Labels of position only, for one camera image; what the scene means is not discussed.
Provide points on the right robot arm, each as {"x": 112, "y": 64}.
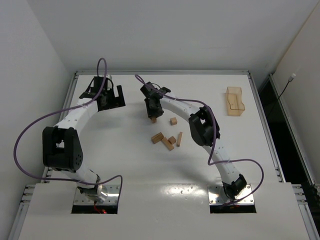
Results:
{"x": 204, "y": 131}

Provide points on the thin wooden plank block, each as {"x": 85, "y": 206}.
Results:
{"x": 179, "y": 139}

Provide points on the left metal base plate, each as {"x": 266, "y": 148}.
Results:
{"x": 105, "y": 195}

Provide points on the wooden block cube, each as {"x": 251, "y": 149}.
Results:
{"x": 173, "y": 121}

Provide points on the small wooden cube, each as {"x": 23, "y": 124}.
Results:
{"x": 172, "y": 140}

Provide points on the aluminium table frame rail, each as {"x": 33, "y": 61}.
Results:
{"x": 165, "y": 193}

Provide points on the wide wooden block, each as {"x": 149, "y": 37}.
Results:
{"x": 157, "y": 138}

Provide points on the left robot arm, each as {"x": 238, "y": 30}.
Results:
{"x": 61, "y": 146}

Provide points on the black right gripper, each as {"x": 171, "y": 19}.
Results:
{"x": 155, "y": 111}

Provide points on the amber transparent plastic bin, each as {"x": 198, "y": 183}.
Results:
{"x": 234, "y": 104}

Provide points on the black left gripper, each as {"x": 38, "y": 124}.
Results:
{"x": 110, "y": 100}

